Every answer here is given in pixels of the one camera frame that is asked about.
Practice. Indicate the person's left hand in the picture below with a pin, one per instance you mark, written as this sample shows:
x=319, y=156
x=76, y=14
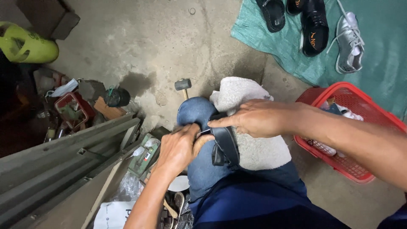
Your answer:
x=178, y=149

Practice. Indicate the person's right hand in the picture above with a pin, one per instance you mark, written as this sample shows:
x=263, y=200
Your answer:
x=257, y=119

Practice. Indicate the thin metal awl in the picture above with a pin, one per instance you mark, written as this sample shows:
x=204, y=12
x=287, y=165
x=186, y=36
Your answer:
x=204, y=131

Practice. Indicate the white fluffy towel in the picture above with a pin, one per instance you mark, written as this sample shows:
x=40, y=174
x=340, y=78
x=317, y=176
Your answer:
x=254, y=127

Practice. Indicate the person's blue jeans leg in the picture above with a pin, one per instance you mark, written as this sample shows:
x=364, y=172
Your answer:
x=203, y=149

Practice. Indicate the green metal tool case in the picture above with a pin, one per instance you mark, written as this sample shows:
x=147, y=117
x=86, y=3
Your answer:
x=144, y=155

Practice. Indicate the white round lid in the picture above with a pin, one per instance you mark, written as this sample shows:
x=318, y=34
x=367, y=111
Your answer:
x=178, y=183

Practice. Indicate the clear crumpled plastic bag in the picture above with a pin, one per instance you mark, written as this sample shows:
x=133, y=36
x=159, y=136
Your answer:
x=128, y=187

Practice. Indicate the black rubber mallet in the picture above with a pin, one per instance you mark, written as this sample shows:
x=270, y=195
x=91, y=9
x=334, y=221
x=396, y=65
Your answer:
x=183, y=86

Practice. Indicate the brown wooden block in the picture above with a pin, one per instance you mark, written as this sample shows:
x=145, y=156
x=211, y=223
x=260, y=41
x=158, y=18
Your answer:
x=108, y=110

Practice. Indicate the black round jar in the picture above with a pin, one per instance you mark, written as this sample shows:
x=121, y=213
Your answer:
x=117, y=97

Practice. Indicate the person's dark blue shirt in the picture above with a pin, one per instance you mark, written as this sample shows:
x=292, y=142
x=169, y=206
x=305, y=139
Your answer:
x=254, y=206

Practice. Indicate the red plastic basket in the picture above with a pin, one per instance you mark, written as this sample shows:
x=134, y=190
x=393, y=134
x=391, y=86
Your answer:
x=346, y=133

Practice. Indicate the white plastic bag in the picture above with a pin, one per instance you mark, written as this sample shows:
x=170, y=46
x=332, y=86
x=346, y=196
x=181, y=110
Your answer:
x=113, y=214

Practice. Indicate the black sandal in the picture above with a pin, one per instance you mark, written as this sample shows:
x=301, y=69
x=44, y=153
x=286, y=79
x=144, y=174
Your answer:
x=272, y=14

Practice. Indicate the black shoe orange print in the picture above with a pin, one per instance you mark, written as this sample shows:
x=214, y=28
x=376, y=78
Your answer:
x=314, y=28
x=294, y=6

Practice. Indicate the red metal tin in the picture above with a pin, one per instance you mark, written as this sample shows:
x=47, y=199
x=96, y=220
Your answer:
x=73, y=109

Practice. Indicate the silver lace-up sneaker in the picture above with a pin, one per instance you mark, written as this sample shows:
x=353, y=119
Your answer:
x=349, y=44

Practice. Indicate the grey wooden toolbox lid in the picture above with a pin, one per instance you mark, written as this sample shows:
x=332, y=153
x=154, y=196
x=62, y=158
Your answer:
x=60, y=171

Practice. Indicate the small rubber band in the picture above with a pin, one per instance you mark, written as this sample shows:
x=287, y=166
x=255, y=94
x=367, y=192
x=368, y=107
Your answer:
x=191, y=11

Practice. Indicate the white face mask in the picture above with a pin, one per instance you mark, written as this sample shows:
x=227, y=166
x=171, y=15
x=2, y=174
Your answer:
x=63, y=88

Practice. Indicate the green woven tarp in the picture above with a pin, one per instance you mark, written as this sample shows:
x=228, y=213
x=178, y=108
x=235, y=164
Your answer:
x=365, y=41

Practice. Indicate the yellow-green plastic container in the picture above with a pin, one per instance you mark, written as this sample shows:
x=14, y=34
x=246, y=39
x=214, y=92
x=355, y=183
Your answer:
x=27, y=44

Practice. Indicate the brown cardboard box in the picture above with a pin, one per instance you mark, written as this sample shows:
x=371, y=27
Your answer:
x=47, y=16

